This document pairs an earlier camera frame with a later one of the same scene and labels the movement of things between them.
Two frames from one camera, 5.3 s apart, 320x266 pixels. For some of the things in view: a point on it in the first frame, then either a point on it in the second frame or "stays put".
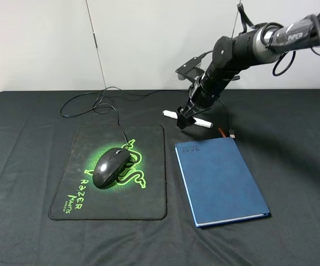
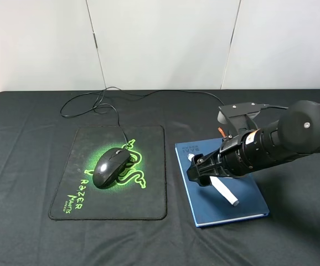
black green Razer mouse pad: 140,193 stays put
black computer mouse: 109,167 stays put
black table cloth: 284,138 stays put
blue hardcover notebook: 220,186 stays put
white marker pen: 196,121 → 219,185
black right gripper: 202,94 → 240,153
